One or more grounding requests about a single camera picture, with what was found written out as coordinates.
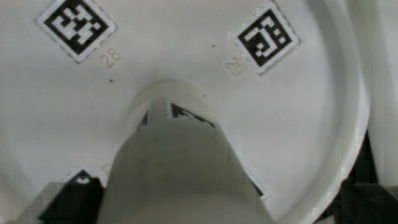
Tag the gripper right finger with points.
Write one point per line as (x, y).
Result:
(369, 204)

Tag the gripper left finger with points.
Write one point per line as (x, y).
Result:
(65, 205)

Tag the white round table top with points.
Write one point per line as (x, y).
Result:
(262, 51)

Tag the white cylindrical table leg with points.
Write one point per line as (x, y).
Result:
(179, 182)

